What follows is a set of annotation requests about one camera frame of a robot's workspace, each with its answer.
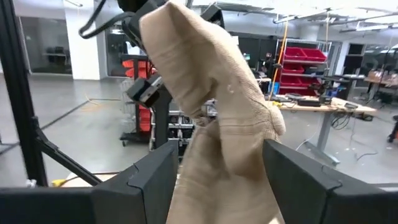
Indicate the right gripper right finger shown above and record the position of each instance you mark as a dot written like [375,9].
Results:
[311,199]

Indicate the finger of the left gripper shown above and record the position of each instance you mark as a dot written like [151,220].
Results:
[214,15]
[144,91]

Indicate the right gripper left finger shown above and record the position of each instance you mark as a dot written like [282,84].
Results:
[124,202]

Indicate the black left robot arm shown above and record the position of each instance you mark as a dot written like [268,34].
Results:
[163,124]

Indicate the wooden top desk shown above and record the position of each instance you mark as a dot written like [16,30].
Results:
[326,108]

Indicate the shelf with red bins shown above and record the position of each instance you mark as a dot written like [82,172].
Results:
[298,54]

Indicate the black box on desk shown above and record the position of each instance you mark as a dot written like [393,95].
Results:
[308,102]

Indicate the black aluminium frame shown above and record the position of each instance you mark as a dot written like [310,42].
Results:
[18,93]

